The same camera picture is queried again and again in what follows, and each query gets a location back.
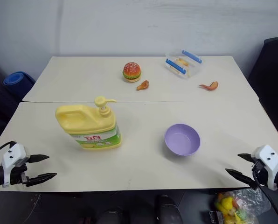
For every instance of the toy french fries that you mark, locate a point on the toy french fries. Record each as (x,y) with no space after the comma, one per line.
(183,61)

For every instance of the black office chair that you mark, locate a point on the black office chair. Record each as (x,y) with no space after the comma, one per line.
(269,70)

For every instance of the dark rounded shape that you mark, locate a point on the dark rounded shape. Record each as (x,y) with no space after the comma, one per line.
(168,210)

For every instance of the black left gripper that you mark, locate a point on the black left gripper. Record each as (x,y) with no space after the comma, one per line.
(18,173)

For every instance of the small black device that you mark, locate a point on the small black device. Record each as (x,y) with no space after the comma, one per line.
(216,217)

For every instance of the clear bag of toy food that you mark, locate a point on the clear bag of toy food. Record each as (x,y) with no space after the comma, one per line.
(232,205)

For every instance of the toy chicken drumstick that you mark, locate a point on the toy chicken drumstick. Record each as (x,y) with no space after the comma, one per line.
(143,85)

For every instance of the clear container with blue clips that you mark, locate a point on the clear container with blue clips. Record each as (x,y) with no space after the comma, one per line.
(176,67)

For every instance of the yellow detergent bottle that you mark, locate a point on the yellow detergent bottle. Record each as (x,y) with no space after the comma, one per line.
(92,123)

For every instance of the purple plastic bowl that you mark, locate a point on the purple plastic bowl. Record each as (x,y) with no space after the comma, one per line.
(190,149)

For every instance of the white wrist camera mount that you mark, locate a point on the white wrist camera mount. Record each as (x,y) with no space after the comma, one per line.
(13,155)
(269,158)

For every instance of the toy chicken wing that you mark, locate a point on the toy chicken wing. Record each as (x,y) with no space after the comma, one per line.
(211,85)

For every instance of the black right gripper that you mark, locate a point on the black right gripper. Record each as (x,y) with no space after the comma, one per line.
(261,175)

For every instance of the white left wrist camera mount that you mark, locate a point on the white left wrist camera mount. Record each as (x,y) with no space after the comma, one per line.
(13,155)

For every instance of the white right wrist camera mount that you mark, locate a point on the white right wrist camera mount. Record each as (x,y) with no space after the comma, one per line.
(269,158)

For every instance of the blue rolled foam mat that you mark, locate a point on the blue rolled foam mat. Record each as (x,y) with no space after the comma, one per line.
(17,80)

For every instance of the toy hamburger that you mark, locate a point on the toy hamburger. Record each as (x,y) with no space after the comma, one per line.
(131,72)

